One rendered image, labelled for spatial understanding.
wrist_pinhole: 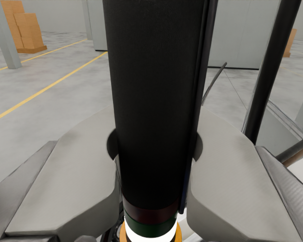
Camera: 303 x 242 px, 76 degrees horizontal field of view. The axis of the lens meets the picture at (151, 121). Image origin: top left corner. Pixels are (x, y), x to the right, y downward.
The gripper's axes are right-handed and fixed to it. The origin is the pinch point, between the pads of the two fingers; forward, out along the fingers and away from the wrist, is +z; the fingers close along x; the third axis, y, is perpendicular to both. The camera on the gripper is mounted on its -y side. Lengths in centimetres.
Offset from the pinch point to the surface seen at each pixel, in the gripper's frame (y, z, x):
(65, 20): 90, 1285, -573
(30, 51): 141, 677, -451
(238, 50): 102, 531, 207
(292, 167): 26.3, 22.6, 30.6
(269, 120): 58, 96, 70
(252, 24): 42, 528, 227
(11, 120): 148, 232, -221
